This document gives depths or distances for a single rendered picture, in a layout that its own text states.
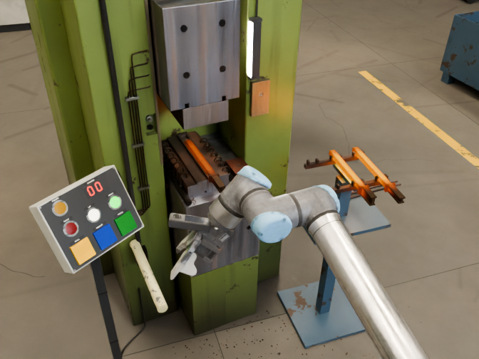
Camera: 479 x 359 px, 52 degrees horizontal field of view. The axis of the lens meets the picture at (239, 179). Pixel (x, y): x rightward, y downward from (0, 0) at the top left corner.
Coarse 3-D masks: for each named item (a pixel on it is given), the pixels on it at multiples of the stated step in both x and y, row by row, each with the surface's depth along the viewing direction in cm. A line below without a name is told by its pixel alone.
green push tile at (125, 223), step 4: (128, 212) 193; (120, 216) 191; (124, 216) 191; (128, 216) 193; (132, 216) 194; (116, 220) 189; (120, 220) 190; (124, 220) 191; (128, 220) 193; (132, 220) 194; (116, 224) 189; (120, 224) 190; (124, 224) 191; (128, 224) 192; (132, 224) 193; (136, 224) 195; (120, 228) 190; (124, 228) 191; (128, 228) 192; (132, 228) 193; (120, 232) 190; (124, 232) 191; (128, 232) 192
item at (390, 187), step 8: (360, 152) 233; (368, 160) 228; (368, 168) 226; (376, 168) 223; (384, 176) 218; (384, 184) 215; (392, 184) 212; (392, 192) 211; (400, 192) 208; (400, 200) 206
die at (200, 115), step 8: (208, 104) 198; (216, 104) 199; (224, 104) 201; (176, 112) 203; (184, 112) 195; (192, 112) 196; (200, 112) 198; (208, 112) 200; (216, 112) 201; (224, 112) 203; (184, 120) 197; (192, 120) 199; (200, 120) 200; (208, 120) 202; (216, 120) 204; (224, 120) 205; (184, 128) 199
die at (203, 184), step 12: (180, 132) 250; (192, 132) 252; (168, 144) 245; (180, 144) 243; (168, 156) 236; (180, 156) 234; (192, 156) 233; (204, 156) 233; (180, 168) 228; (192, 168) 226; (216, 168) 226; (192, 180) 220; (204, 180) 219; (228, 180) 225; (192, 192) 220; (204, 192) 223
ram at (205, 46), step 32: (160, 0) 176; (192, 0) 176; (224, 0) 177; (160, 32) 177; (192, 32) 178; (224, 32) 183; (160, 64) 188; (192, 64) 185; (224, 64) 191; (160, 96) 200; (192, 96) 192; (224, 96) 201
